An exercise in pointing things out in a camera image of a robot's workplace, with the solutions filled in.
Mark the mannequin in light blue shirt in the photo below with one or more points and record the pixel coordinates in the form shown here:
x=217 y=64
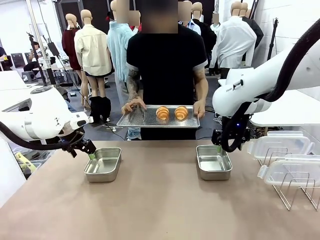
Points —
x=117 y=47

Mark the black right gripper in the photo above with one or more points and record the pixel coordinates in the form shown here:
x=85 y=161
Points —
x=216 y=136

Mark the mannequin in blue collar shirt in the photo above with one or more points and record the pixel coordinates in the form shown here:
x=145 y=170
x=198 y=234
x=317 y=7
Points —
x=195 y=27

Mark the clear plastic storage bin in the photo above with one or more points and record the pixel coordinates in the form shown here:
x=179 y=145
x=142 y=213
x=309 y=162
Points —
x=30 y=162

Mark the person's right hand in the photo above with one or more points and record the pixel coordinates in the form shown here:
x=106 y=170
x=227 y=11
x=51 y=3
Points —
x=133 y=103

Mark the black trousers pile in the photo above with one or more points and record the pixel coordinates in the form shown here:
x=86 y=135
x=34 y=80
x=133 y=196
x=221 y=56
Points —
x=100 y=107

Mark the clear plastic clip lid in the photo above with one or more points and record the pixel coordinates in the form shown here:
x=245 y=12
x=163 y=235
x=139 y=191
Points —
x=282 y=143
x=292 y=172

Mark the perforated metal baking tray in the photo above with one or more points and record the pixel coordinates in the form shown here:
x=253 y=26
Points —
x=150 y=121

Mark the metal tongs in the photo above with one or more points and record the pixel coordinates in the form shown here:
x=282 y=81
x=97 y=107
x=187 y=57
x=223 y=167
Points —
x=137 y=113

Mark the black camera tripod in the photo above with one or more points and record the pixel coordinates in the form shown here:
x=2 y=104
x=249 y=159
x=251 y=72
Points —
x=33 y=52

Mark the golden croissant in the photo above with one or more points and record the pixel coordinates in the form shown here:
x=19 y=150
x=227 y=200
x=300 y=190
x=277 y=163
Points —
x=181 y=113
x=162 y=113

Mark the person's tattooed right forearm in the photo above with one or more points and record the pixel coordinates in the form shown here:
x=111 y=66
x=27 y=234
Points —
x=133 y=85

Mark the seated person in dark shirt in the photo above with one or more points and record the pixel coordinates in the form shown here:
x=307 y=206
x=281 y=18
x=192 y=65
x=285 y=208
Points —
x=3 y=57

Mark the mannequin in black jacket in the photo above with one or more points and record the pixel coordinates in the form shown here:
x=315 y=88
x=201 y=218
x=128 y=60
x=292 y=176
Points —
x=258 y=30

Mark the mannequin in cream shirt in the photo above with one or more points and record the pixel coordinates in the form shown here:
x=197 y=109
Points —
x=91 y=50

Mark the black device on stand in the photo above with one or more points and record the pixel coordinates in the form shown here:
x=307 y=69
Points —
x=53 y=48

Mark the mannequin in black garment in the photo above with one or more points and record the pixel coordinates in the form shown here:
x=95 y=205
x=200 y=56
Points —
x=208 y=37

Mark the seated person in white shirt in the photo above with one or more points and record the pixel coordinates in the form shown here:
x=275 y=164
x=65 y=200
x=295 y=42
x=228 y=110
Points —
x=37 y=53

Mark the person's black t-shirt torso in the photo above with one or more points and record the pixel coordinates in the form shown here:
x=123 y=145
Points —
x=166 y=67

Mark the person's left forearm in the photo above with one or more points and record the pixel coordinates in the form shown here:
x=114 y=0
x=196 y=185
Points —
x=201 y=85

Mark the person's left hand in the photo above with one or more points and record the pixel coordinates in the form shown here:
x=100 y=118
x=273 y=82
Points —
x=199 y=108

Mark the mannequin in white shirt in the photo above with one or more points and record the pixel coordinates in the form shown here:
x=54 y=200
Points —
x=235 y=42

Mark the silver stand pole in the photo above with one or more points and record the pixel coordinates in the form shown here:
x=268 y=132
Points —
x=37 y=32

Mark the black slim tripod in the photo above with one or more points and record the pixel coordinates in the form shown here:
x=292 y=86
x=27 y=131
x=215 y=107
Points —
x=273 y=37

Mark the mannequin in red dress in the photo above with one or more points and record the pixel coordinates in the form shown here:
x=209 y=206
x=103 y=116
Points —
x=68 y=45

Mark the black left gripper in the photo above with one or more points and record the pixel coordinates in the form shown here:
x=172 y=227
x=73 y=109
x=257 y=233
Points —
x=85 y=145

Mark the rectangular steel food container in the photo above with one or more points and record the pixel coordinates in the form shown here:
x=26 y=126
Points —
x=102 y=165
x=213 y=163

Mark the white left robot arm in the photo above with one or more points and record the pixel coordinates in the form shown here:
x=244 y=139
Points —
x=45 y=112

